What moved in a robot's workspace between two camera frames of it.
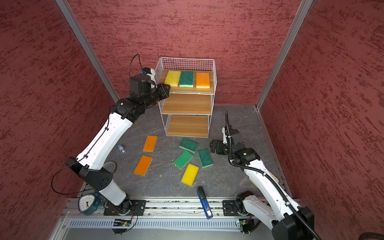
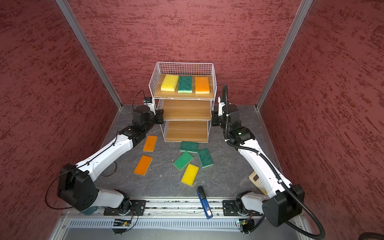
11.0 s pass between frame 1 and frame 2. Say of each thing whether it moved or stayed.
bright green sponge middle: stayed
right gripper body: moved
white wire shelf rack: stayed
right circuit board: stayed
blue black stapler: stayed
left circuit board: stayed
